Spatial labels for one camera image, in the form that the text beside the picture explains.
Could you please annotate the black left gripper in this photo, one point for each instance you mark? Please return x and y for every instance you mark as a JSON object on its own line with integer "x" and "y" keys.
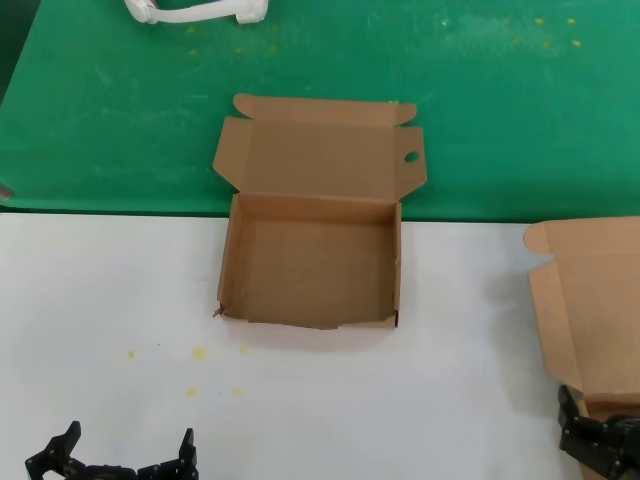
{"x": 107, "y": 474}

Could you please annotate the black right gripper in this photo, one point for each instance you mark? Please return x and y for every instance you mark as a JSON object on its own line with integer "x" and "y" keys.
{"x": 600, "y": 447}

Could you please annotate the open brown cardboard box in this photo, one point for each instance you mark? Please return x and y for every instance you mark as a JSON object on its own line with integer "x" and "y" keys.
{"x": 600, "y": 310}

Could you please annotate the cardboard box with torn corner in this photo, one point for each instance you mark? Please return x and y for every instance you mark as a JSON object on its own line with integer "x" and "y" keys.
{"x": 320, "y": 250}

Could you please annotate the green table cloth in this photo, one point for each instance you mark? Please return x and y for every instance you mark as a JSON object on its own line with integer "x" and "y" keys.
{"x": 100, "y": 100}

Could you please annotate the white VR headset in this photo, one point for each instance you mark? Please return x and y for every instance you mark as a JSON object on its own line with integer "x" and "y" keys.
{"x": 200, "y": 13}

